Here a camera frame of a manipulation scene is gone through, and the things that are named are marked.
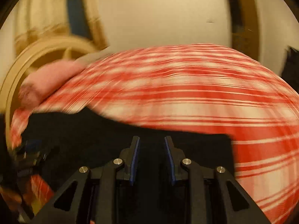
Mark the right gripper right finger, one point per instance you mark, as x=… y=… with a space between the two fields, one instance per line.
x=213 y=194

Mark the beige patterned curtain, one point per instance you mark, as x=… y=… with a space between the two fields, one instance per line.
x=94 y=23
x=36 y=19

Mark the dark window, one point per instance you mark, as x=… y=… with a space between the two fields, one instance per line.
x=77 y=19

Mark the red plaid bed blanket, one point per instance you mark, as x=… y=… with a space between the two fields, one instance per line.
x=202 y=88

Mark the beige patterned curtain right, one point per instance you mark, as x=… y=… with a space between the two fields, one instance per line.
x=94 y=23

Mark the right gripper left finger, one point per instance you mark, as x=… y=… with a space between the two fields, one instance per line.
x=89 y=194

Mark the black pants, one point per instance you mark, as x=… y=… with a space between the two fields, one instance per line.
x=66 y=142

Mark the brown wooden door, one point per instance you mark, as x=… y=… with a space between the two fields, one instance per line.
x=245 y=27

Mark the pink folded quilt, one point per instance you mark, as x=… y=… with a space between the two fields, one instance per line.
x=47 y=79

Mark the beige patterned curtain left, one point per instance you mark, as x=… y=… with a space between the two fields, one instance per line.
x=36 y=19

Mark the cream wooden headboard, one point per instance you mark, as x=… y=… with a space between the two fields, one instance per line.
x=39 y=53

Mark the black bag by wall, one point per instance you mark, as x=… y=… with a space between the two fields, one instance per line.
x=291 y=68

